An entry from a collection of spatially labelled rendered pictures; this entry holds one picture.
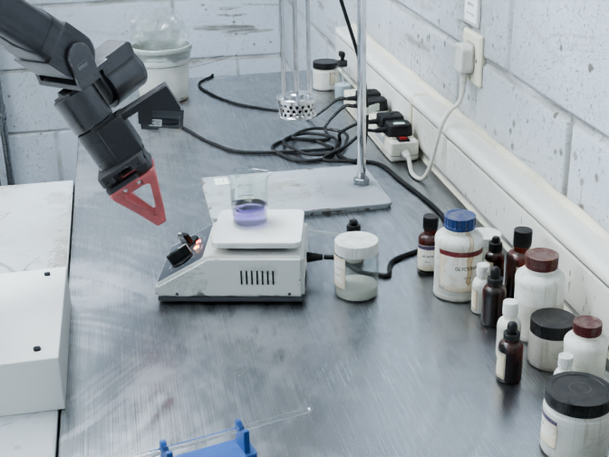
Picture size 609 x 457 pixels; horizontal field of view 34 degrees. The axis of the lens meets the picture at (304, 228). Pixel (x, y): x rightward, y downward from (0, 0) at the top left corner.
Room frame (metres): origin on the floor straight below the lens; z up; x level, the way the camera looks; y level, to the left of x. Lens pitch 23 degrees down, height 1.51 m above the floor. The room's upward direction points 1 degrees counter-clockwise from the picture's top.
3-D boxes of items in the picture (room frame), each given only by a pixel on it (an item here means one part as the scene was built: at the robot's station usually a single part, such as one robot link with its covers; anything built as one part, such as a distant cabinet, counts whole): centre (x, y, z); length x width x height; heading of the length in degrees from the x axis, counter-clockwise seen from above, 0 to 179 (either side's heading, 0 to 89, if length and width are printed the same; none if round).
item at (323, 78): (2.30, -0.06, 0.93); 0.06 x 0.06 x 0.06
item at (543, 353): (1.03, -0.29, 0.93); 0.05 x 0.05 x 0.06
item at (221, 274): (1.25, 0.09, 0.94); 0.22 x 0.13 x 0.08; 87
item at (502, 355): (0.99, -0.23, 0.94); 0.03 x 0.03 x 0.07
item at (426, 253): (1.28, -0.18, 0.94); 0.03 x 0.03 x 0.08
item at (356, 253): (1.22, -0.07, 0.94); 0.06 x 0.06 x 0.08
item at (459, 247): (1.21, -0.20, 0.96); 0.06 x 0.06 x 0.11
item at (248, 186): (1.26, 0.07, 1.02); 0.06 x 0.05 x 0.08; 101
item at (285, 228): (1.25, 0.06, 0.98); 0.12 x 0.12 x 0.01; 87
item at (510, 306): (1.04, -0.24, 0.94); 0.03 x 0.03 x 0.07
